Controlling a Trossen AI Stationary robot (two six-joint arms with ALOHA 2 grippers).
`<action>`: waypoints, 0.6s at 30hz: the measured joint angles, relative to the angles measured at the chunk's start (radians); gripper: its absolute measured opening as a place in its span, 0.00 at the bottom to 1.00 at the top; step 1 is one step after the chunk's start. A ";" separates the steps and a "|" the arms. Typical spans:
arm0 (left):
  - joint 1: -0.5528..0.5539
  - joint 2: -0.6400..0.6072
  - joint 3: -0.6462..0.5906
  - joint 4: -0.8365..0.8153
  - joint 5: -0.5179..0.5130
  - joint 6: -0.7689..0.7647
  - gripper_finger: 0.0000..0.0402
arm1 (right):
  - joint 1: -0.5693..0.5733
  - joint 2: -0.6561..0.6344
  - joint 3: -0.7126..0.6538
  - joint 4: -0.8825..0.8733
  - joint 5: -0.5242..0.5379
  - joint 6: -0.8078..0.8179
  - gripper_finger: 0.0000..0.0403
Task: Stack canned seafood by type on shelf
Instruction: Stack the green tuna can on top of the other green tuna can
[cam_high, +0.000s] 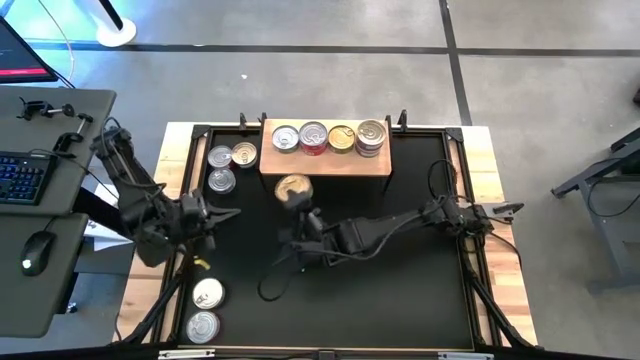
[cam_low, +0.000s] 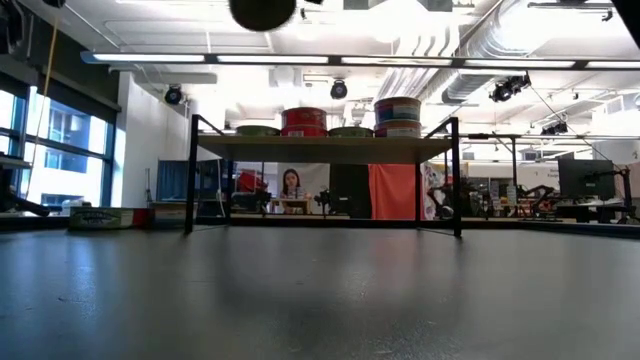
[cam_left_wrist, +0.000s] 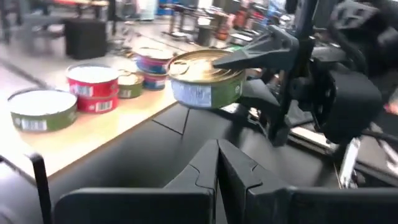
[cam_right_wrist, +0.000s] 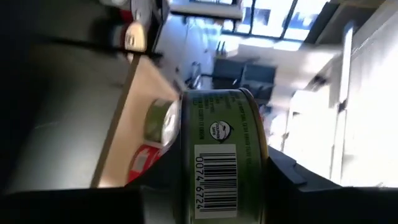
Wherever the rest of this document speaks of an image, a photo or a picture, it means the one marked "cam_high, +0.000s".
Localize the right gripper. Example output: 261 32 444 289
279 192 326 269

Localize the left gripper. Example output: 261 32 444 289
169 192 242 272

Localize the green tin can gold lid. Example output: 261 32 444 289
230 141 259 169
273 172 315 204
327 124 357 154

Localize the green tin can silver lid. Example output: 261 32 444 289
271 123 301 153

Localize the blue white label tin can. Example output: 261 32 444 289
356 142 387 159
207 167 237 196
185 310 221 346
355 118 388 150

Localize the wooden shelf with black legs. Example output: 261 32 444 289
257 112 395 195

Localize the white paper sheet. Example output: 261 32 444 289
82 182 134 253

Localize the black desk beam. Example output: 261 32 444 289
72 187 126 236

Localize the black table mat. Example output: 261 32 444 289
178 127 475 350

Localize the black computer mouse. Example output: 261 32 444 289
18 231 56 279

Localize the black desk clamp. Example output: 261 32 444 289
51 112 95 154
16 96 76 122

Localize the black computer keyboard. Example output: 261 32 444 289
0 151 58 207

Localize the white round stand base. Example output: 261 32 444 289
94 17 138 49

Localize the black stand pole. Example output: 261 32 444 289
94 0 125 35

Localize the computer monitor with red bar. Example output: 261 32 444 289
0 16 60 85

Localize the dark grey metal stand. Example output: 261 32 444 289
549 127 640 296

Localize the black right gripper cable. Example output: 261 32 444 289
256 239 306 303

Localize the silver metal bracket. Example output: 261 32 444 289
157 348 217 360
437 350 495 360

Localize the black metal table frame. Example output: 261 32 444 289
110 108 540 351

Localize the thin yellow cable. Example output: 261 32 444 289
35 0 76 84

